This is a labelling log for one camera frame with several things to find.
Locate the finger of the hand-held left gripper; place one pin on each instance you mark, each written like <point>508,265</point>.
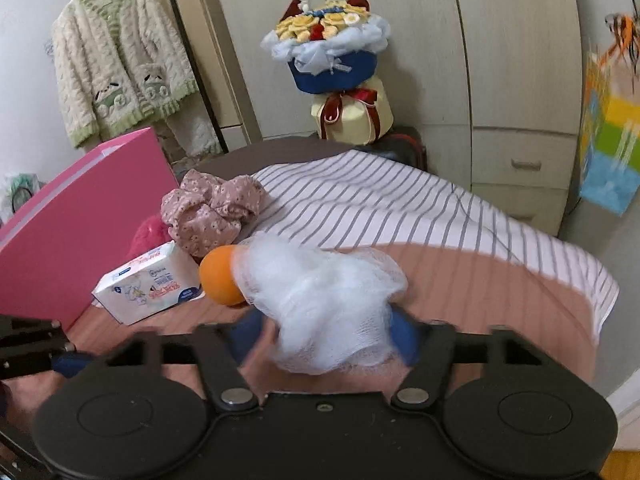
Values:
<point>70,364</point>

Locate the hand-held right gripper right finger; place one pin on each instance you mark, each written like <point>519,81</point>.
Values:
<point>406,340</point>

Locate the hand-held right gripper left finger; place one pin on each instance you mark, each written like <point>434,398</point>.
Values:
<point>245,336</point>

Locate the white gauze mesh cloth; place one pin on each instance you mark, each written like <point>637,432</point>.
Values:
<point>325,305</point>

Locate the pink cardboard box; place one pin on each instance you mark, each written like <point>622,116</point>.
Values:
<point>75,240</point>

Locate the orange ball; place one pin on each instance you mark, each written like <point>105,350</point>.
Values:
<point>220,275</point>

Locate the small white tissue pack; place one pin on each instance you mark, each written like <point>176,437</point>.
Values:
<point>145,287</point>

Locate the pink floral fabric scrunchie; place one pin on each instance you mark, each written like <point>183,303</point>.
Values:
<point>210,210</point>

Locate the striped white bed sheet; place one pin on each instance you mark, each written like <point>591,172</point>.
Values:
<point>400,205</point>

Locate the pink fuzzy plush item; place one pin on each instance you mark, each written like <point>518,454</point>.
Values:
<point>147,237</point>

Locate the white green plastic bag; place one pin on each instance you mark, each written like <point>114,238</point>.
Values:
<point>17,192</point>

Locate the dark suitcase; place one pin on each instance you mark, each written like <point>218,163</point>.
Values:
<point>405,147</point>

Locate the cream gift box red ribbon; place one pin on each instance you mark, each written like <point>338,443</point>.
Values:
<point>355,112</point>

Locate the colourful striped gift bag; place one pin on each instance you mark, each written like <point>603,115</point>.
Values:
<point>612,150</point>

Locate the beige wooden wardrobe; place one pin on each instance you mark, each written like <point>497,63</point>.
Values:
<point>475,60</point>

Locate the yellow flower bouquet blue wrap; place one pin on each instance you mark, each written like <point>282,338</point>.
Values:
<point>330,60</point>

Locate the cream green fleece bathrobe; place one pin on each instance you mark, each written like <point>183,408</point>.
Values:
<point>125,60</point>

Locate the tan wooden board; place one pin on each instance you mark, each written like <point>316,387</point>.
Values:
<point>215,35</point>

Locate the black metal clothes rack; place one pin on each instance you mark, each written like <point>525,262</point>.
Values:
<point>182,25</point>

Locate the wall hook with orange ribbons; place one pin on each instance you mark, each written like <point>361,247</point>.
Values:
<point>622,30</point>

